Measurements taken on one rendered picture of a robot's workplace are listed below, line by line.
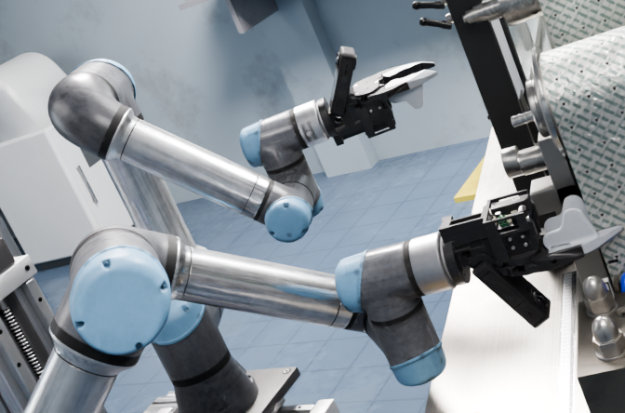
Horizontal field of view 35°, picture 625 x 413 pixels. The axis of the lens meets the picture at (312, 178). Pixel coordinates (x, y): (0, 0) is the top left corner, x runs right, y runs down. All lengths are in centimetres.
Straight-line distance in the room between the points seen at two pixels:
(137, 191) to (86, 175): 425
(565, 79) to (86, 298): 61
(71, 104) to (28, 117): 433
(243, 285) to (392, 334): 22
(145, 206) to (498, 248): 78
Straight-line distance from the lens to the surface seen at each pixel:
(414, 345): 132
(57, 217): 616
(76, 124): 166
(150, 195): 181
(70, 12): 640
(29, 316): 164
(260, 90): 576
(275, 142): 174
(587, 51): 121
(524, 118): 124
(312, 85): 545
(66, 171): 595
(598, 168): 122
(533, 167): 131
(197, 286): 135
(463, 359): 149
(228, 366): 179
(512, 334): 151
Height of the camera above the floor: 163
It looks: 16 degrees down
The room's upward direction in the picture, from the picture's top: 24 degrees counter-clockwise
